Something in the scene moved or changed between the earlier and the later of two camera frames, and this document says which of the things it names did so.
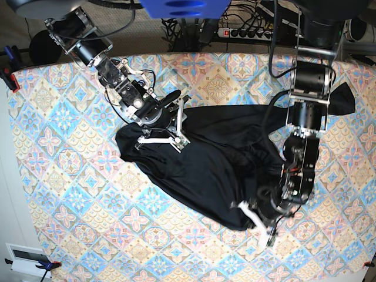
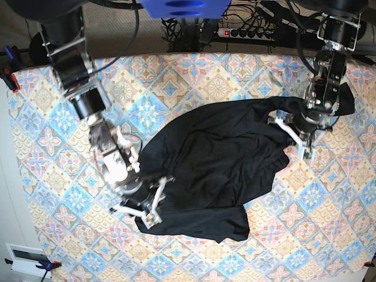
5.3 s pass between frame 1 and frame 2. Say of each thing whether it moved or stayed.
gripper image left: moved
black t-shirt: moved
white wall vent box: stayed
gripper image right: moved
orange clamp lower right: stayed
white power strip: stayed
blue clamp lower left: stayed
